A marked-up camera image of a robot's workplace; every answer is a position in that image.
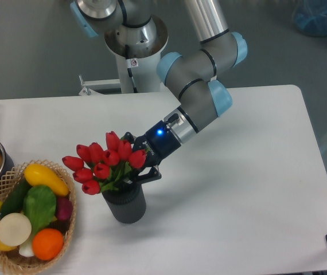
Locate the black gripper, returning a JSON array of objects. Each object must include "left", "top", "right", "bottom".
[{"left": 121, "top": 121, "right": 181, "bottom": 184}]

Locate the red tulip bouquet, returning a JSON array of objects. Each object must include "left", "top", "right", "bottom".
[{"left": 62, "top": 131, "right": 147, "bottom": 195}]

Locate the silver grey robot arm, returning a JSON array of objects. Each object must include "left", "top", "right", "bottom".
[{"left": 71, "top": 1, "right": 247, "bottom": 187}]

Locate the dark grey ribbed vase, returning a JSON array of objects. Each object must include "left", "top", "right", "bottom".
[{"left": 102, "top": 184, "right": 146, "bottom": 224}]

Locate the purple red onion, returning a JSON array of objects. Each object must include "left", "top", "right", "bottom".
[{"left": 55, "top": 197, "right": 73, "bottom": 221}]

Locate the yellow squash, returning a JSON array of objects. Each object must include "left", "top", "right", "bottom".
[{"left": 24, "top": 163, "right": 69, "bottom": 197}]

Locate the green lettuce leaf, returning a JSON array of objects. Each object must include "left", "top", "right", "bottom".
[{"left": 19, "top": 185, "right": 56, "bottom": 257}]

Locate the orange fruit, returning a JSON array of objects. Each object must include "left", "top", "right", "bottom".
[{"left": 32, "top": 229, "right": 64, "bottom": 261}]

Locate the dark green cucumber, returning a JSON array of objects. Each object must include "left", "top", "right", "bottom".
[{"left": 0, "top": 178, "right": 32, "bottom": 219}]

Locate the white round onion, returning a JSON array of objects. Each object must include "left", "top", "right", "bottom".
[{"left": 0, "top": 213, "right": 32, "bottom": 246}]

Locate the woven wicker basket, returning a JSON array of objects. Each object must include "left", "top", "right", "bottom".
[{"left": 0, "top": 160, "right": 77, "bottom": 274}]

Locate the blue plastic bag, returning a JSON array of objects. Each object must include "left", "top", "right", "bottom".
[{"left": 292, "top": 1, "right": 327, "bottom": 37}]

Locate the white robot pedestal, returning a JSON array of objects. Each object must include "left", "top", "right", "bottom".
[{"left": 110, "top": 48, "right": 162, "bottom": 93}]

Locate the white metal base frame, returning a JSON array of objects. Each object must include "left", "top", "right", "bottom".
[{"left": 78, "top": 75, "right": 121, "bottom": 96}]

